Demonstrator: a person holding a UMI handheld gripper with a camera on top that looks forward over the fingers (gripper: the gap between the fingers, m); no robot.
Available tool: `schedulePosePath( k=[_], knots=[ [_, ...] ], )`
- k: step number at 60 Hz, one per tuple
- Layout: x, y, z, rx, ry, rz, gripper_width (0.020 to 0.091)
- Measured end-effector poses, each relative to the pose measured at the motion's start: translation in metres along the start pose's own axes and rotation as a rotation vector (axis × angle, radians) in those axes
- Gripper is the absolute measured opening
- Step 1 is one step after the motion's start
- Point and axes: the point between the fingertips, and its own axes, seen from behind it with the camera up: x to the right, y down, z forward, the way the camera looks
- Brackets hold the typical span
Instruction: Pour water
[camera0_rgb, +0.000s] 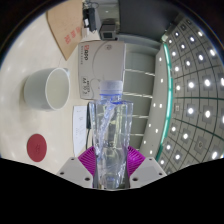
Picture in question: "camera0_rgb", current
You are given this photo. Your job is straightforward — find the white paper sheet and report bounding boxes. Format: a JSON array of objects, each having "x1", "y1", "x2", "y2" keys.
[{"x1": 72, "y1": 105, "x2": 89, "y2": 157}]

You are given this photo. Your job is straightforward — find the round ceiling lights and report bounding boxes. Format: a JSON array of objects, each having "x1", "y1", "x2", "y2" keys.
[{"x1": 146, "y1": 19, "x2": 224, "y2": 171}]

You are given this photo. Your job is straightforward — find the grey CRT monitor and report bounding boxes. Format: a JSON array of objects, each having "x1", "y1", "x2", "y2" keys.
[{"x1": 99, "y1": 20, "x2": 118, "y2": 41}]

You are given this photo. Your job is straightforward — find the black desk phone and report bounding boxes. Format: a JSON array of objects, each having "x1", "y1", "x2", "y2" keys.
[{"x1": 85, "y1": 103, "x2": 93, "y2": 130}]

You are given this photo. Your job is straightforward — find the white paper ream box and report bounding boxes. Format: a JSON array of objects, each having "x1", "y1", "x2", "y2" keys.
[{"x1": 77, "y1": 40, "x2": 127, "y2": 100}]

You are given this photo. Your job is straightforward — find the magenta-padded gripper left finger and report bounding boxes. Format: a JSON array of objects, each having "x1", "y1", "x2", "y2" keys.
[{"x1": 56, "y1": 146, "x2": 97, "y2": 188}]

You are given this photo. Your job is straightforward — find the white ceramic mug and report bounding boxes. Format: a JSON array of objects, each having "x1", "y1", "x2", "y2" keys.
[{"x1": 23, "y1": 67, "x2": 72, "y2": 112}]

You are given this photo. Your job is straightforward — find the clear plastic water bottle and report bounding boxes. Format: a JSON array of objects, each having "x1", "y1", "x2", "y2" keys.
[{"x1": 87, "y1": 79, "x2": 135, "y2": 190}]

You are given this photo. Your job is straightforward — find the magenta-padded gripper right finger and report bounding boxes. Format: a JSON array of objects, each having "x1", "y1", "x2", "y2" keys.
[{"x1": 127, "y1": 145, "x2": 168, "y2": 188}]

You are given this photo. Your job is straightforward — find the flat round red coaster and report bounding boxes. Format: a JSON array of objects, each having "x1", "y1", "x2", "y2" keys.
[{"x1": 26, "y1": 133, "x2": 48, "y2": 163}]

